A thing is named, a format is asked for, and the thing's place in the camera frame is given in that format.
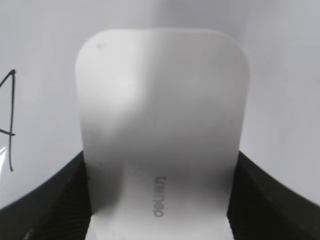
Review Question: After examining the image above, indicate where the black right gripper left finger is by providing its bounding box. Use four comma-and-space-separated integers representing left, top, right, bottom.
0, 152, 92, 240

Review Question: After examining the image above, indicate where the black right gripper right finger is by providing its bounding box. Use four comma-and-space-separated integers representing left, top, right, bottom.
227, 152, 320, 240

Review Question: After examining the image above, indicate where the white board eraser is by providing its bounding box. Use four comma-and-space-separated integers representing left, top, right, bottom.
75, 28, 250, 240

